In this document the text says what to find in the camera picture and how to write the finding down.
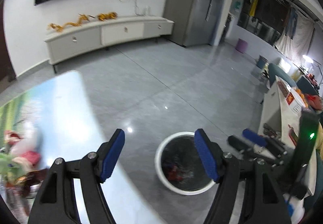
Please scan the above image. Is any light green paper wrapper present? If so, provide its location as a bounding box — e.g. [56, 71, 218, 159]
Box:
[0, 152, 19, 183]

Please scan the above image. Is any red white paper box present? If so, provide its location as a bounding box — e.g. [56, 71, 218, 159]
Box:
[4, 129, 41, 172]

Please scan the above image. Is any dark brown chip bag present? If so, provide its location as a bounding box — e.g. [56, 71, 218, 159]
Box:
[5, 168, 49, 198]

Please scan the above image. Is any white round trash bin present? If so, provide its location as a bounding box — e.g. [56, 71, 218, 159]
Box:
[154, 132, 215, 196]

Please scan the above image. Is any right hand blue white glove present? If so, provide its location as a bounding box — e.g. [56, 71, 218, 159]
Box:
[283, 193, 305, 224]

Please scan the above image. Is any blue small waste bin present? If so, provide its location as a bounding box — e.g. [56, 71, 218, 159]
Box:
[256, 55, 268, 69]

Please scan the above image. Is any purple stool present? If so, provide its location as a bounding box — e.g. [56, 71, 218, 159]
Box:
[235, 39, 248, 53]

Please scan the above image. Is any dark brown entrance door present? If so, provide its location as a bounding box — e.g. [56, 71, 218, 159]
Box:
[0, 2, 16, 82]

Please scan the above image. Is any grey double door refrigerator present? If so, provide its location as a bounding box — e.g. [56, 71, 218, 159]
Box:
[163, 0, 223, 47]

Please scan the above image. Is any white TV console cabinet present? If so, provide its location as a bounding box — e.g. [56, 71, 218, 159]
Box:
[44, 16, 174, 73]

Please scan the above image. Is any golden dragon figurine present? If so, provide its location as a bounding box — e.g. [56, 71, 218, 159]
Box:
[47, 14, 92, 33]

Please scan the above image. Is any golden tiger figurine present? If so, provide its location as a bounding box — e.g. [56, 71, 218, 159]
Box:
[96, 12, 118, 21]

